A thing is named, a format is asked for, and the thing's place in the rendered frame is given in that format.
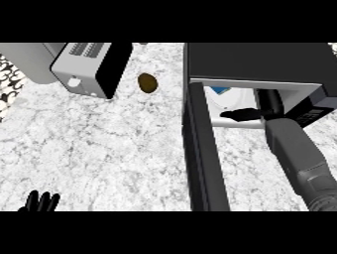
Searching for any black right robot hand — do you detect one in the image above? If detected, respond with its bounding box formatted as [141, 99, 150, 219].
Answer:
[218, 88, 286, 122]

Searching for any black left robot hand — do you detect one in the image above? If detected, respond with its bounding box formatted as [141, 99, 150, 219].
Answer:
[17, 190, 62, 212]

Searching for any white and blue milk carton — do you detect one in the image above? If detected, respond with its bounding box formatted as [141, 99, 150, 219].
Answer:
[203, 85, 256, 112]

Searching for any black microwave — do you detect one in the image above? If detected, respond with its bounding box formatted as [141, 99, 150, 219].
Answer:
[186, 42, 337, 129]

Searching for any black microwave door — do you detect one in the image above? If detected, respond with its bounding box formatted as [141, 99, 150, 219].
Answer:
[181, 81, 231, 212]

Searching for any brown oval potato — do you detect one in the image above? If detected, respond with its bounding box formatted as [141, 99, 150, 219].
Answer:
[135, 72, 159, 94]

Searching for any silver and black toaster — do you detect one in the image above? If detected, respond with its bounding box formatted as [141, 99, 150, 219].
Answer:
[48, 42, 134, 100]

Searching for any grey appliance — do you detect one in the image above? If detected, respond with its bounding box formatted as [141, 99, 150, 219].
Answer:
[0, 42, 66, 85]

